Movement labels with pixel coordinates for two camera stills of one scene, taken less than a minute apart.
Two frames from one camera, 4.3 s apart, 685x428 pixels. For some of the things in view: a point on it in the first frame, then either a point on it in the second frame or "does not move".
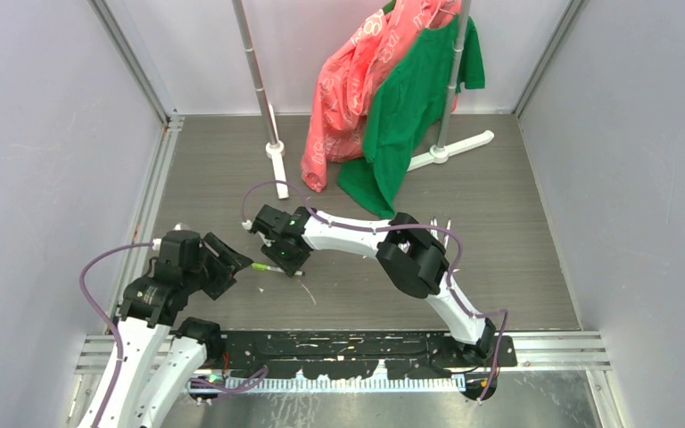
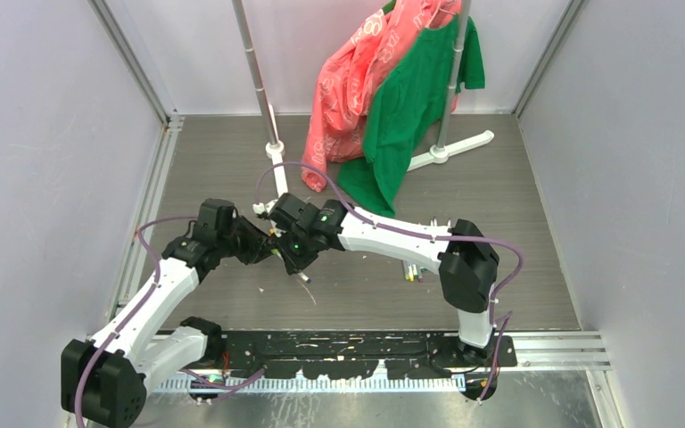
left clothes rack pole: x=275 y=149 does not move
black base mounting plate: x=352 y=354 does not move
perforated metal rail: x=210 y=385 does not move
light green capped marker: x=261 y=267 to x=303 y=276
